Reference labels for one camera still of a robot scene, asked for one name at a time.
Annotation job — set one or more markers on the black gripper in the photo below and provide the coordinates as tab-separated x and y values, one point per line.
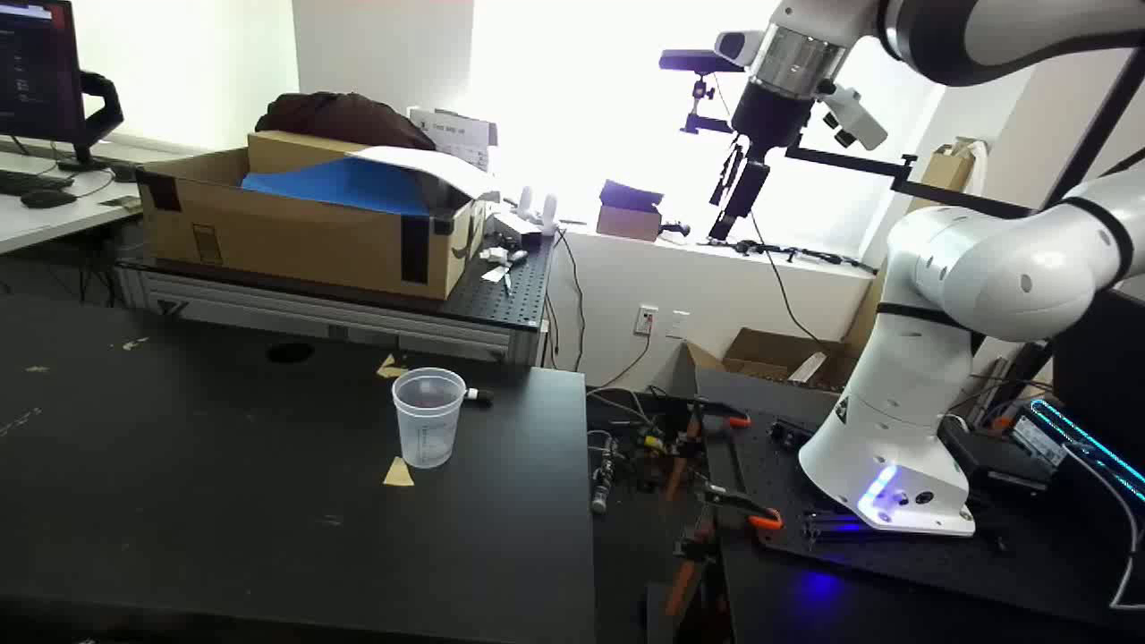
775	112

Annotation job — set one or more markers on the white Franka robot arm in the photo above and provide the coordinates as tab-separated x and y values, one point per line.
944	273

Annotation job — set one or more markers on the clear plastic cup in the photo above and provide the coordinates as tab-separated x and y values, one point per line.
426	432

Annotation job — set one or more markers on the small purple-topped cardboard box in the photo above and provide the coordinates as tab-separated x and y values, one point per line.
629	217

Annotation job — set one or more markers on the open cardboard box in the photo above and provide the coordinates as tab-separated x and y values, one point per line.
775	357

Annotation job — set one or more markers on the black horizontal bar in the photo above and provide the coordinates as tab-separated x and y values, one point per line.
908	180

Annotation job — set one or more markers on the tan cardboard piece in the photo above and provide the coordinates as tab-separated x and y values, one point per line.
953	167

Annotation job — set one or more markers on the black optical breadboard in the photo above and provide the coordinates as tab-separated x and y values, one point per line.
523	298

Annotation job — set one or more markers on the white plastic clips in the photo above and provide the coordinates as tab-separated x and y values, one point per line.
501	268

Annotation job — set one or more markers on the orange black clamp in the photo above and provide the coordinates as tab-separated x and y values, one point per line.
684	452
765	520
684	572

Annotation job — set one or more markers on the white paper sheet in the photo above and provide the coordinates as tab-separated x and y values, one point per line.
417	163

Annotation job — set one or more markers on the black diagonal pole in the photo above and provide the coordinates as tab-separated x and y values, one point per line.
1093	129

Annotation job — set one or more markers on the yellow tape scrap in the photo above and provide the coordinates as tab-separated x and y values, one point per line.
399	473
393	370

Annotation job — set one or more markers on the blue sheet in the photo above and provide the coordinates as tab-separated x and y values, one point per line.
342	185

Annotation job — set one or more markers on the dark brown cloth bundle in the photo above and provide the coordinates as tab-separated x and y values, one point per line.
342	120

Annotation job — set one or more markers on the large cardboard box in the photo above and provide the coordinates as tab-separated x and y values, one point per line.
299	246

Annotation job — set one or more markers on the white desk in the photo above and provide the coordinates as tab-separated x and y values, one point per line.
47	218

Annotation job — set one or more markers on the black keyboard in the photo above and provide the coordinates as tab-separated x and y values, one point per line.
36	186

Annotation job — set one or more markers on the black computer monitor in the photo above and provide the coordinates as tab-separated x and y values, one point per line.
30	73

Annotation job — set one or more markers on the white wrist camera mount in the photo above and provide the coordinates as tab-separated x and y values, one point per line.
858	116

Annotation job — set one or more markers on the camera on black stand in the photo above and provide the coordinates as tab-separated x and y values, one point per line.
699	58

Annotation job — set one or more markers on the white wall outlet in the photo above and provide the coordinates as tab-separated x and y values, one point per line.
647	320

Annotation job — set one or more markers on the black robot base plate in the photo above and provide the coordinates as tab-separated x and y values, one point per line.
834	572

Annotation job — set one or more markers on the aluminium extrusion frame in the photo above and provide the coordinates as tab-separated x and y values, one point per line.
299	317

